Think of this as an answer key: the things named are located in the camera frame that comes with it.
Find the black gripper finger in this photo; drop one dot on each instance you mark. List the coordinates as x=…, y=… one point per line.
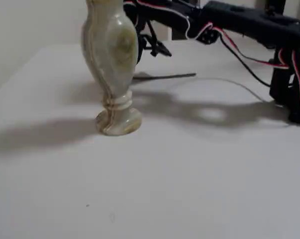
x=141, y=53
x=162, y=49

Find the red artificial rose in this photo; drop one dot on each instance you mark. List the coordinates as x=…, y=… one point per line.
x=170, y=76

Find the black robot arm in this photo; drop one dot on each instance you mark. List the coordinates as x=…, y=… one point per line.
x=252, y=22

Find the marble onyx vase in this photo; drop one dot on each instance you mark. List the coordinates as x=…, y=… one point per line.
x=110, y=49

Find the white door frame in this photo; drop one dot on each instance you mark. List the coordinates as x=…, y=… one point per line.
x=170, y=32

